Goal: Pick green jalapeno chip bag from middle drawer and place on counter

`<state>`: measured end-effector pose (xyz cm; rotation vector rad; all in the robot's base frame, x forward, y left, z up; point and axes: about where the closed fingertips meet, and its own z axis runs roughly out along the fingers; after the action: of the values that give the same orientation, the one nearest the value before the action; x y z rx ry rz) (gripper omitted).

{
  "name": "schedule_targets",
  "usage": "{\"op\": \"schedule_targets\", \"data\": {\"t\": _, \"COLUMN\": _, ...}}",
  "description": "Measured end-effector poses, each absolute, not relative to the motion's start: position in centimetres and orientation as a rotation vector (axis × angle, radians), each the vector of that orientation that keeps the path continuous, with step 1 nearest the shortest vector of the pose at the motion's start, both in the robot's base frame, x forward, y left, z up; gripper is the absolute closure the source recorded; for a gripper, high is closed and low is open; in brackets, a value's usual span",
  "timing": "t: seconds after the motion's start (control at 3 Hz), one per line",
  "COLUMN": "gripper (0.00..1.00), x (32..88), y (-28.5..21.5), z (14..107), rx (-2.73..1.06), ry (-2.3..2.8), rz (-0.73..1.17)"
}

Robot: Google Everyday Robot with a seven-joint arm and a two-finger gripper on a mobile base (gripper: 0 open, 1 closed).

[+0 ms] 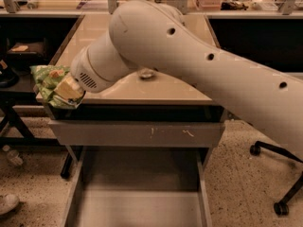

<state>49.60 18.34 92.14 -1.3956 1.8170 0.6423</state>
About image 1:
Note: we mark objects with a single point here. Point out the green jalapeno chip bag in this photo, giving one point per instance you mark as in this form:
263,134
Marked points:
46,78

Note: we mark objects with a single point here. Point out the white shoe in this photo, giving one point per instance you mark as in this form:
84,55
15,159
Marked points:
7,203

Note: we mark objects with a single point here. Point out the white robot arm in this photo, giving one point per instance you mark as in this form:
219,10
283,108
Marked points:
145,34

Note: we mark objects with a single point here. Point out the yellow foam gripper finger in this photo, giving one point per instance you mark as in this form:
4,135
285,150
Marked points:
69,88

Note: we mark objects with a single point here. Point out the black table leg frame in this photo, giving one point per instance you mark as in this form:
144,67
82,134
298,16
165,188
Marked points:
7,102

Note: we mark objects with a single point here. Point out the grey drawer cabinet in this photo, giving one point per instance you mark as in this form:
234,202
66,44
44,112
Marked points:
141,112

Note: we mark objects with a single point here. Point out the blue soda can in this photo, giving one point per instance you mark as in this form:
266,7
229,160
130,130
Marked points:
146,73

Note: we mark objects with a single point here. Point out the clear plastic bottle on floor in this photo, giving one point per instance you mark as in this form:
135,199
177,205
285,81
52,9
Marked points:
13,155

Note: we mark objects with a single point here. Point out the open middle drawer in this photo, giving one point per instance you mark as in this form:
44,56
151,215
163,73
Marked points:
138,187

